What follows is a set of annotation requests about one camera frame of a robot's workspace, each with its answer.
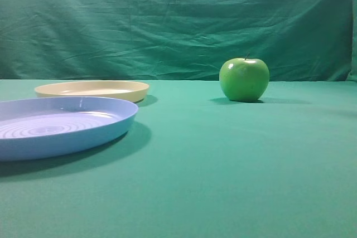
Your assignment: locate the yellow plastic plate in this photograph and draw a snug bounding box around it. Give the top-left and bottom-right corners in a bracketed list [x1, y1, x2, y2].
[35, 80, 149, 103]

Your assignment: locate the blue plastic plate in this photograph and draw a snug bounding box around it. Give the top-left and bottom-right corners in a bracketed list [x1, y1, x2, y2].
[1, 96, 139, 161]

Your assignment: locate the green table cloth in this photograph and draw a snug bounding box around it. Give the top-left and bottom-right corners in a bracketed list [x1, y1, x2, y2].
[1, 81, 356, 237]

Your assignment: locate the green apple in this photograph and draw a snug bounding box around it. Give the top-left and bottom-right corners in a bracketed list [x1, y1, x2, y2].
[219, 55, 270, 102]

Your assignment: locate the green backdrop cloth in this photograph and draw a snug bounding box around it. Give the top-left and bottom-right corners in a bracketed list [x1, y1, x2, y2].
[1, 0, 356, 81]

